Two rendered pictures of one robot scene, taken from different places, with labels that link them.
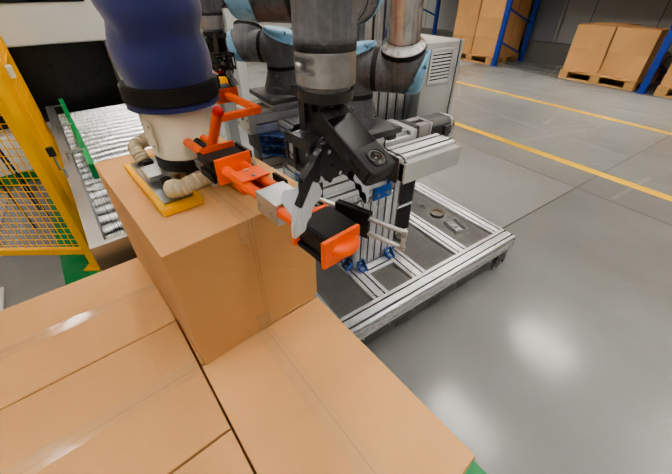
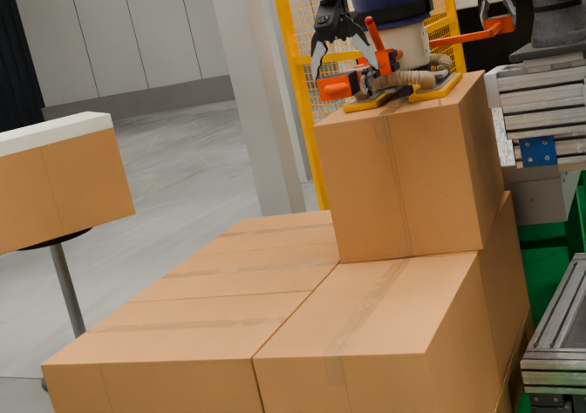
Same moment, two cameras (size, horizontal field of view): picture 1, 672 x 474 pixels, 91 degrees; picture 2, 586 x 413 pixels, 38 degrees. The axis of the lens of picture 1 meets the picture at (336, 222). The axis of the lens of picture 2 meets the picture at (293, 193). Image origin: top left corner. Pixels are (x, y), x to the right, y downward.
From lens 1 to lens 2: 179 cm
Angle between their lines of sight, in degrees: 62
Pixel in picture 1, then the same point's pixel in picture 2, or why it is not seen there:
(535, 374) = not seen: outside the picture
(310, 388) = (380, 291)
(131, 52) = not seen: outside the picture
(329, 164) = not seen: hidden behind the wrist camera
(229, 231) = (365, 121)
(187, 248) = (330, 125)
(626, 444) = not seen: outside the picture
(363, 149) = (322, 16)
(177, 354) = (334, 254)
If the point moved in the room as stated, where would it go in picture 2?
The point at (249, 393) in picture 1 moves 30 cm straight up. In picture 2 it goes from (344, 281) to (320, 172)
